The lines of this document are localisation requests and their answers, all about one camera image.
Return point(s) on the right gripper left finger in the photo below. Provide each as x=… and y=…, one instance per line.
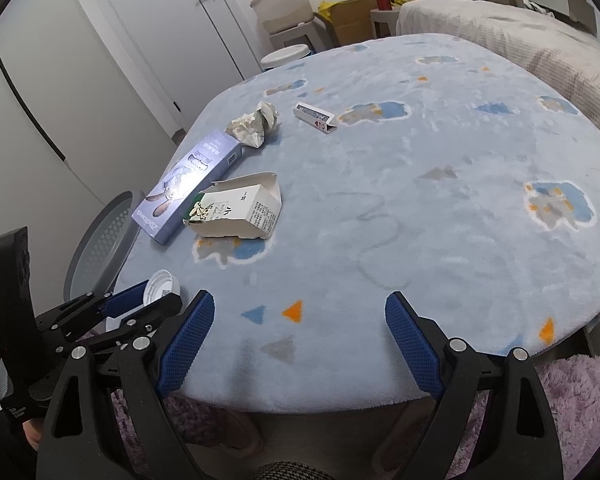
x=147, y=370

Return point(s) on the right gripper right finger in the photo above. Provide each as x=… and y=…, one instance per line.
x=451, y=372

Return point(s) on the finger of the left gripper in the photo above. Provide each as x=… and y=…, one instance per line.
x=146, y=319
x=125, y=301

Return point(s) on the white round cup lid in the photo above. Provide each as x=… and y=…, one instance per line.
x=160, y=284

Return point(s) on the purple cartoon toothpaste box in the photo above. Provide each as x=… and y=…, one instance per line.
x=161, y=213

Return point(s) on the white green milk carton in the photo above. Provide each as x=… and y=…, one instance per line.
x=246, y=207

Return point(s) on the white paper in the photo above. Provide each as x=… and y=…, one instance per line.
x=253, y=129

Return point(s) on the small red white box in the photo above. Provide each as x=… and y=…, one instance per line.
x=315, y=117

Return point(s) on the grey perforated trash basket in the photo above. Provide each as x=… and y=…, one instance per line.
x=103, y=248

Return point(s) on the person left hand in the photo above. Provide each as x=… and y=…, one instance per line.
x=33, y=430

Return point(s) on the purple fluffy rug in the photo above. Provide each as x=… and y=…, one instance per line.
x=572, y=387

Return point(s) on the light blue patterned blanket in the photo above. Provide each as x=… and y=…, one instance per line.
x=454, y=176

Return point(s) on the white door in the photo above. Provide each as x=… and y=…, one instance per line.
x=177, y=54

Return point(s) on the white blue round stool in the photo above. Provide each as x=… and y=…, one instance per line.
x=284, y=56

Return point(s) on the grey plastic stool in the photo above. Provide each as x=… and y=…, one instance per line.
x=384, y=22
x=313, y=34

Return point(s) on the beige bed cover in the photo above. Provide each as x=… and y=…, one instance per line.
x=563, y=57

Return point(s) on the translucent storage bin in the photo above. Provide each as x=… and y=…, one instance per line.
x=278, y=15

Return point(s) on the brown cardboard box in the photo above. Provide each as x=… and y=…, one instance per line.
x=348, y=21

